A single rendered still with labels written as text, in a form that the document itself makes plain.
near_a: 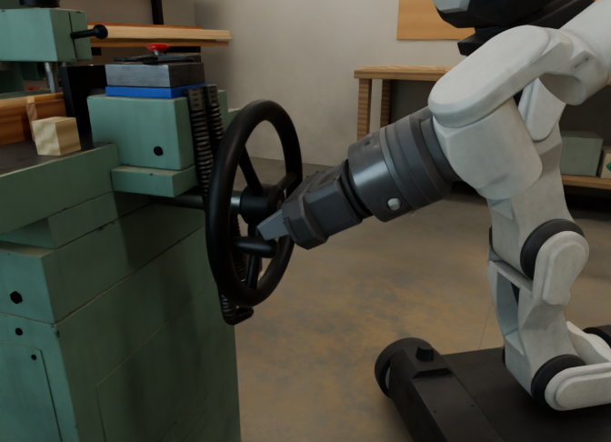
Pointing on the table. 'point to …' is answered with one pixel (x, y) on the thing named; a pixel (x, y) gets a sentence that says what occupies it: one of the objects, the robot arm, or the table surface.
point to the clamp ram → (96, 76)
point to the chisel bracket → (43, 36)
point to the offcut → (56, 135)
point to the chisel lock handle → (91, 33)
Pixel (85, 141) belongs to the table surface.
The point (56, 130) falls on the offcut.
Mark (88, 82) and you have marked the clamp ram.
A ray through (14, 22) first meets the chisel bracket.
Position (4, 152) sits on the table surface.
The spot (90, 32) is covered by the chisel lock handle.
